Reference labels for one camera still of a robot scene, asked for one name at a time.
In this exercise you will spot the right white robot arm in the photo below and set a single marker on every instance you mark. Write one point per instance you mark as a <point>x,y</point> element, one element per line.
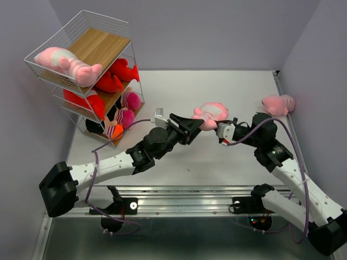
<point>319,217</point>

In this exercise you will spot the boy doll pink hat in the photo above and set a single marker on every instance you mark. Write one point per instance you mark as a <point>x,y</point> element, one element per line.
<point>129,100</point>
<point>122,117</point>

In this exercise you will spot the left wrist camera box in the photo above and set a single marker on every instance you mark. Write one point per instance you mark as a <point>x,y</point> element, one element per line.
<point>159,119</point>

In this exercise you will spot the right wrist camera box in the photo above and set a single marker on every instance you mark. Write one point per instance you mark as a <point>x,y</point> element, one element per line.
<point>225,133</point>

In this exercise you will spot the red shark plush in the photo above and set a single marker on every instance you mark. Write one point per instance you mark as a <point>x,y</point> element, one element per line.
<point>91,101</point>
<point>120,69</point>

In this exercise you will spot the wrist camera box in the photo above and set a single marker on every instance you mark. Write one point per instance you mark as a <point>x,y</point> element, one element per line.
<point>225,133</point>
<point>159,119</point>

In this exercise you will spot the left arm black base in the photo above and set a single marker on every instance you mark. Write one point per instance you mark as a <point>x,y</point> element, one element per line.
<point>113,208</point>

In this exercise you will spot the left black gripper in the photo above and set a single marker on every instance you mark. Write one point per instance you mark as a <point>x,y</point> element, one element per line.
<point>187,123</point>

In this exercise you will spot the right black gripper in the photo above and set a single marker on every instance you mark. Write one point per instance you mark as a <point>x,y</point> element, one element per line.
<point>233,125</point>

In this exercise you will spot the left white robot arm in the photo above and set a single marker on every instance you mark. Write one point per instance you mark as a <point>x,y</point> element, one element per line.
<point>61,189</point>

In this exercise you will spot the aluminium rail frame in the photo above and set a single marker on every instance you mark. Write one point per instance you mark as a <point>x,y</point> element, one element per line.
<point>176,201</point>

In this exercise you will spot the white wire wooden shelf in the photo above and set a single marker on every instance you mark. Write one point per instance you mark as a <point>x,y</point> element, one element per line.
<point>91,64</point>

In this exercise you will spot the red whale plush back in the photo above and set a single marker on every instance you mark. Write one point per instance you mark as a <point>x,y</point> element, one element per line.
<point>109,83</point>

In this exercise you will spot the boy doll black hair orange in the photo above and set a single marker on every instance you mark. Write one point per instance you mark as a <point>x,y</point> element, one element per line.
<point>114,131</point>

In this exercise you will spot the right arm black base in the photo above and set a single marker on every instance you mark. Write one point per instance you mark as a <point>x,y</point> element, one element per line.
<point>260,219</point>

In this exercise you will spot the pink frog plush striped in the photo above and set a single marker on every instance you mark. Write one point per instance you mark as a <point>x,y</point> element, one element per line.
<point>65,62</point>

